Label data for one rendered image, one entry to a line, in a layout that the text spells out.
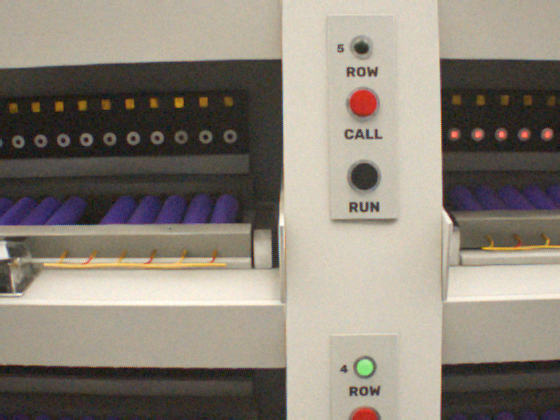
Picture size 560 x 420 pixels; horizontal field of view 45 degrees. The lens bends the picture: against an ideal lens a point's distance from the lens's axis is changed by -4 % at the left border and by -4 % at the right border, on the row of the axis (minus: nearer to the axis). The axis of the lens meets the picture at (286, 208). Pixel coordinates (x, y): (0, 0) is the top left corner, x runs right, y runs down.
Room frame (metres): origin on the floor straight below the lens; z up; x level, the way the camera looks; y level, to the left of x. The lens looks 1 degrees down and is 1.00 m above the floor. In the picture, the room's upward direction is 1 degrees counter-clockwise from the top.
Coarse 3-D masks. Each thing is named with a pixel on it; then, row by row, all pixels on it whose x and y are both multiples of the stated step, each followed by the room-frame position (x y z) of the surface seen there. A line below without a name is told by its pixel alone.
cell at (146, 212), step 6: (144, 198) 0.55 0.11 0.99; (150, 198) 0.55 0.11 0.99; (156, 198) 0.55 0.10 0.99; (138, 204) 0.54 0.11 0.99; (144, 204) 0.53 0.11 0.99; (150, 204) 0.54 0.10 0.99; (156, 204) 0.54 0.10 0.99; (138, 210) 0.52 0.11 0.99; (144, 210) 0.52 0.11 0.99; (150, 210) 0.53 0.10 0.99; (156, 210) 0.54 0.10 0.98; (132, 216) 0.51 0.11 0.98; (138, 216) 0.51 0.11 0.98; (144, 216) 0.51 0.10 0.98; (150, 216) 0.52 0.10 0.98; (156, 216) 0.53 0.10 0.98; (132, 222) 0.50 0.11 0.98; (138, 222) 0.50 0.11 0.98; (144, 222) 0.50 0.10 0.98; (150, 222) 0.51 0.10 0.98
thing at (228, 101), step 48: (48, 96) 0.58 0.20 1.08; (96, 96) 0.58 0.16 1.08; (144, 96) 0.58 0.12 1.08; (192, 96) 0.58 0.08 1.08; (240, 96) 0.58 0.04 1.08; (48, 144) 0.59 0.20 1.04; (96, 144) 0.59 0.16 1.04; (144, 144) 0.59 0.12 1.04; (192, 144) 0.59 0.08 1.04; (240, 144) 0.59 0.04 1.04
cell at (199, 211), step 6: (198, 198) 0.54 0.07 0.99; (204, 198) 0.55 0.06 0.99; (192, 204) 0.53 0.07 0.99; (198, 204) 0.53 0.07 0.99; (204, 204) 0.53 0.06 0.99; (210, 204) 0.55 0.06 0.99; (192, 210) 0.52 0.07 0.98; (198, 210) 0.52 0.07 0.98; (204, 210) 0.52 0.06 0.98; (210, 210) 0.54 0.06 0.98; (186, 216) 0.51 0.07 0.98; (192, 216) 0.51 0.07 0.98; (198, 216) 0.51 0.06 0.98; (204, 216) 0.52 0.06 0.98; (186, 222) 0.50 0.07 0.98; (192, 222) 0.49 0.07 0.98; (198, 222) 0.50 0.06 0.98; (204, 222) 0.51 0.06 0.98
